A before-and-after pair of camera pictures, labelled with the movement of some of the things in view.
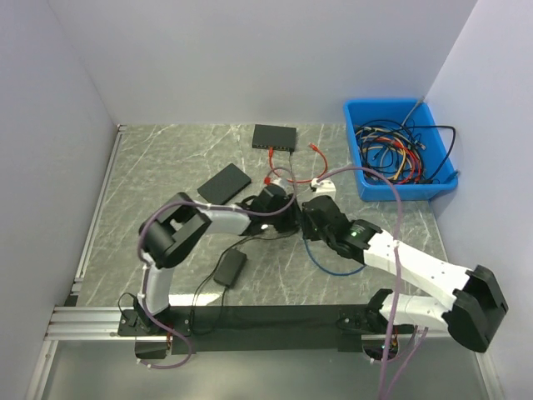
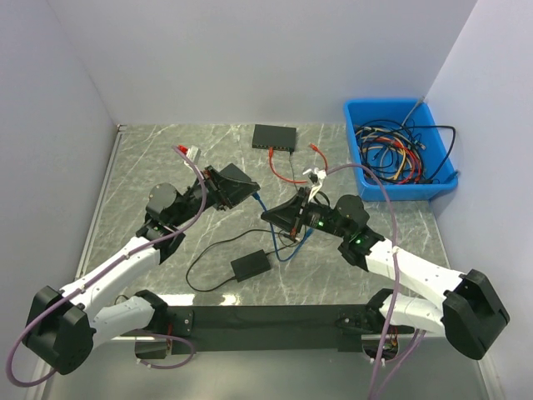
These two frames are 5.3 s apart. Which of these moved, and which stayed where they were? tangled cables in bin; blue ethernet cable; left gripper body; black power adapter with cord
Moved: left gripper body; black power adapter with cord; blue ethernet cable
Stayed: tangled cables in bin
